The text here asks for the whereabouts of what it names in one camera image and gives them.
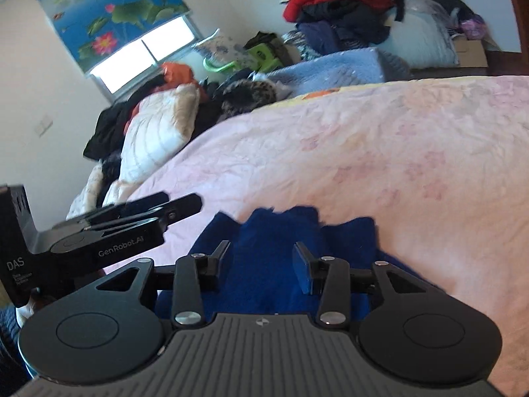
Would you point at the light blue blanket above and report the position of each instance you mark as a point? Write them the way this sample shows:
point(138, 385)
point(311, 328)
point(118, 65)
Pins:
point(330, 68)

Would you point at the green plastic hanger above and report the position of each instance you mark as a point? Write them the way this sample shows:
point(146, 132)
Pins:
point(221, 68)

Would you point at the cardboard box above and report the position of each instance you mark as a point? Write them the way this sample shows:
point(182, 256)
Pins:
point(471, 51)

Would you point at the fur trimmed dark garment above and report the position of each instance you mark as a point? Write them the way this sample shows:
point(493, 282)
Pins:
point(248, 95)

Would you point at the white puffer jacket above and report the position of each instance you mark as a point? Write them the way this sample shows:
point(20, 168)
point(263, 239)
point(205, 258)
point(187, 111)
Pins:
point(159, 132)

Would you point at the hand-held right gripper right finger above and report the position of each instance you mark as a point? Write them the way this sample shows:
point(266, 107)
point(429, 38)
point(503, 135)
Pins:
point(303, 266)

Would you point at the navy garment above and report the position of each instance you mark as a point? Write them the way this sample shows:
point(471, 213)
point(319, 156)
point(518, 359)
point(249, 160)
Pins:
point(343, 25)

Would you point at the wall switch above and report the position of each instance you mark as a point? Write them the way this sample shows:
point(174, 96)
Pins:
point(42, 128)

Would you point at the green plastic stool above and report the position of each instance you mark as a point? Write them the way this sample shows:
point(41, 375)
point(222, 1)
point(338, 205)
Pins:
point(266, 56)

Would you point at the purple garment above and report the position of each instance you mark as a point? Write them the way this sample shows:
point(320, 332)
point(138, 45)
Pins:
point(473, 25)

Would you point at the lotus print roller blind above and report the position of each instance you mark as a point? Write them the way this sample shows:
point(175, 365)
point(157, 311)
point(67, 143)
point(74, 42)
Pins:
point(111, 16)

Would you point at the blue fleece garment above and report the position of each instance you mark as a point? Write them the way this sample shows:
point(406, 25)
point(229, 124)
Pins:
point(268, 264)

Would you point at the floral pillow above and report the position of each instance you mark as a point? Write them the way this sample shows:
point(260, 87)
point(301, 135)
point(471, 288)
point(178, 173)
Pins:
point(219, 47)

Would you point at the pale blue bedding bundle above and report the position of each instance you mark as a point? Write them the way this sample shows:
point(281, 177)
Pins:
point(421, 37)

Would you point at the black jacket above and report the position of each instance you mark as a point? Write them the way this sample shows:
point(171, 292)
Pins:
point(107, 128)

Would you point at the wooden furniture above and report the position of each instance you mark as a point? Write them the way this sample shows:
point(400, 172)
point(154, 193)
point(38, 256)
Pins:
point(518, 8)

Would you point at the pink bed sheet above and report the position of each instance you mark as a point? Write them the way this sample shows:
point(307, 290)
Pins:
point(372, 153)

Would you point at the cream quilt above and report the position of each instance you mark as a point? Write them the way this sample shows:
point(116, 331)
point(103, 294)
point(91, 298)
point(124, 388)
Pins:
point(89, 190)

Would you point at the window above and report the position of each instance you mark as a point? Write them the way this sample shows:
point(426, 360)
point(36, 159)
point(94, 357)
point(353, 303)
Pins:
point(140, 53)

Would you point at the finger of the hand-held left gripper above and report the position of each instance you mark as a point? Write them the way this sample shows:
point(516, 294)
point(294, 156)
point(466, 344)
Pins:
point(173, 211)
point(124, 206)

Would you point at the orange jacket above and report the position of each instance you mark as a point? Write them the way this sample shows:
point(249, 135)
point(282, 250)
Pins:
point(177, 74)

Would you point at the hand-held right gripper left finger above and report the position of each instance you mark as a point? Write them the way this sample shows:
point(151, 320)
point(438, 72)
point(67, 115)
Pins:
point(221, 252)

